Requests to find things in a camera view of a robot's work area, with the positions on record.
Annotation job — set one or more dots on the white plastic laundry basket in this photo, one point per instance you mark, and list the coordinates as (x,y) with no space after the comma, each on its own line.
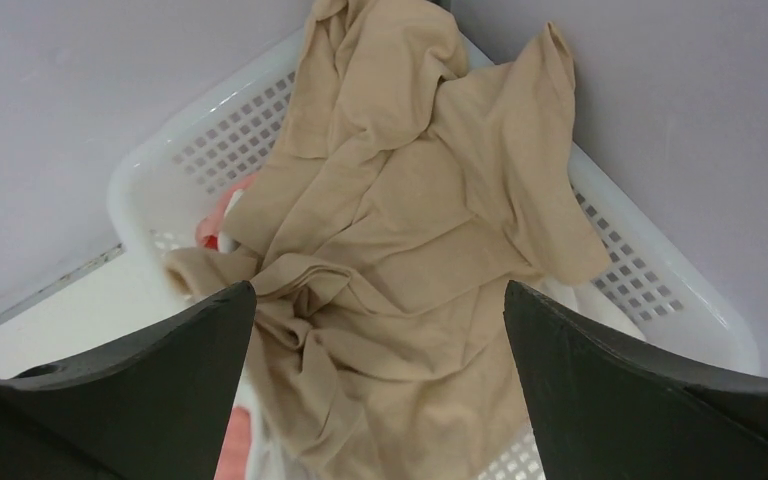
(165,188)

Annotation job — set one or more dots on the beige t shirt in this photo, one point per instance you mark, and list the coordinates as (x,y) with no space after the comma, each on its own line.
(404,192)

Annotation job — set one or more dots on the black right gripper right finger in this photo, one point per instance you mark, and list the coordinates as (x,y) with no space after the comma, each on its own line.
(605,405)

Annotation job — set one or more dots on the pink t shirt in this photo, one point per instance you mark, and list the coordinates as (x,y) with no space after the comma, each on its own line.
(235,460)

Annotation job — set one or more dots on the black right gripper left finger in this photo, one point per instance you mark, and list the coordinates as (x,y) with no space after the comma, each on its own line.
(153,404)

